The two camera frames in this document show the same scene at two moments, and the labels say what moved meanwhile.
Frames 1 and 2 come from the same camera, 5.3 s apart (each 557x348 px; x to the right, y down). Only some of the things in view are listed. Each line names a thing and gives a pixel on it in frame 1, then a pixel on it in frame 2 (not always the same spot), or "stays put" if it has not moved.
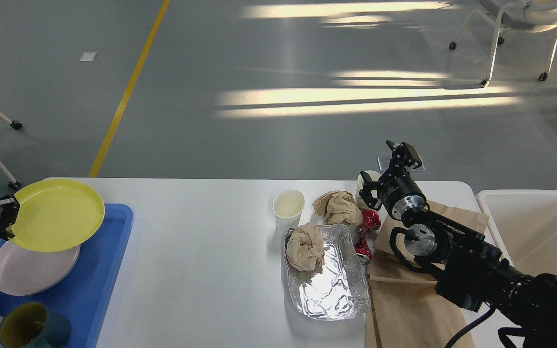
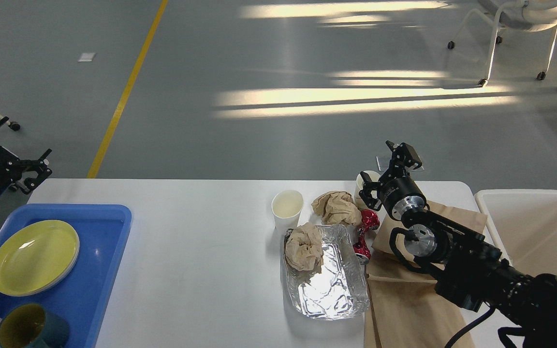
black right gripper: [399, 195] stays put
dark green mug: [28, 325] stays put
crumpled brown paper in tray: [305, 248] stays put
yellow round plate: [56, 214] -> [34, 257]
